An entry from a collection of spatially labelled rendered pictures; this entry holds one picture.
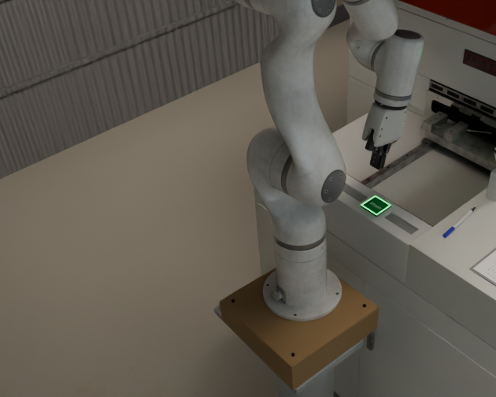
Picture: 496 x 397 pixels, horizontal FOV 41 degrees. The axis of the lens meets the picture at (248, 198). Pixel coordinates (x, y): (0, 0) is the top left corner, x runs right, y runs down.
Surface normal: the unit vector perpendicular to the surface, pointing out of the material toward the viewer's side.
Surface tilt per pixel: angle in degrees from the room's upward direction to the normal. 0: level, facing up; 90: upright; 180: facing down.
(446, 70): 90
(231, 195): 0
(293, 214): 25
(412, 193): 0
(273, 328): 4
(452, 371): 90
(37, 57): 90
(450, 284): 90
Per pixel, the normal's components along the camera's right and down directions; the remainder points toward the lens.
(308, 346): -0.08, -0.80
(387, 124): 0.53, 0.50
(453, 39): -0.77, 0.45
